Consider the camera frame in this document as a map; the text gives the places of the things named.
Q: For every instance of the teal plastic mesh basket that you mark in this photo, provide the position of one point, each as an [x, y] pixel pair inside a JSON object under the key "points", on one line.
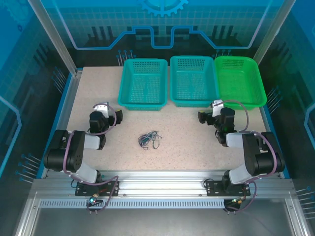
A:
{"points": [[142, 83], [194, 81]]}

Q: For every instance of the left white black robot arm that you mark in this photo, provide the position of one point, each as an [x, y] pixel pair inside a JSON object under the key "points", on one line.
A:
{"points": [[89, 142]]}

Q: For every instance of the aluminium frame rail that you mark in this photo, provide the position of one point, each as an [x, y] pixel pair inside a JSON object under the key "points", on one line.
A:
{"points": [[160, 184]]}

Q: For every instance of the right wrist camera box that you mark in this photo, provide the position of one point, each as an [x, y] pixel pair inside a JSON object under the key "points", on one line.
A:
{"points": [[216, 105]]}

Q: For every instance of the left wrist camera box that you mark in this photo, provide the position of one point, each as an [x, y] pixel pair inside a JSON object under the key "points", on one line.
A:
{"points": [[102, 109]]}

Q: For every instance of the aluminium frame post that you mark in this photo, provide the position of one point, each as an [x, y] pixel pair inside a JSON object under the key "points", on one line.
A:
{"points": [[56, 37], [273, 32]]}

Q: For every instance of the small LED controller board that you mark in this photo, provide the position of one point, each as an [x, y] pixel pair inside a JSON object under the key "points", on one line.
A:
{"points": [[94, 201], [237, 201]]}

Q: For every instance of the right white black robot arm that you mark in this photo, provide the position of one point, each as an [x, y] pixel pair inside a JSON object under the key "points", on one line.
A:
{"points": [[248, 147]]}

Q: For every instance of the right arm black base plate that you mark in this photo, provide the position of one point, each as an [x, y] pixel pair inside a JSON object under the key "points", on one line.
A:
{"points": [[212, 188]]}

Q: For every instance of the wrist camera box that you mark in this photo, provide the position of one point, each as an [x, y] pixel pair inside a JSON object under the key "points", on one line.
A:
{"points": [[216, 105], [102, 109]]}

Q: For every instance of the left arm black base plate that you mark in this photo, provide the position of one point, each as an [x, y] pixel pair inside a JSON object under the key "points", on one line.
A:
{"points": [[81, 191]]}

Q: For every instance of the green plastic mesh basket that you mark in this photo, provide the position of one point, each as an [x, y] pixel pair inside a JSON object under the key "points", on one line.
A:
{"points": [[241, 81]]}

